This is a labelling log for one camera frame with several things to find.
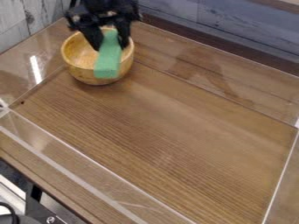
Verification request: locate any green rectangular block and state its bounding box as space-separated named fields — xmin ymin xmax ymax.
xmin=93 ymin=29 xmax=121 ymax=79

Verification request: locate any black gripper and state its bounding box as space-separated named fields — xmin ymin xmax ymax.
xmin=64 ymin=0 xmax=143 ymax=51

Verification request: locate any black cable bottom left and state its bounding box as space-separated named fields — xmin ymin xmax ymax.
xmin=0 ymin=201 xmax=21 ymax=224

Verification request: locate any black metal table bracket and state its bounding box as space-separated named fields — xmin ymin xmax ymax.
xmin=24 ymin=184 xmax=68 ymax=224

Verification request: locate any brown wooden bowl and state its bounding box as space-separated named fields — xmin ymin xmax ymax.
xmin=60 ymin=27 xmax=135 ymax=86

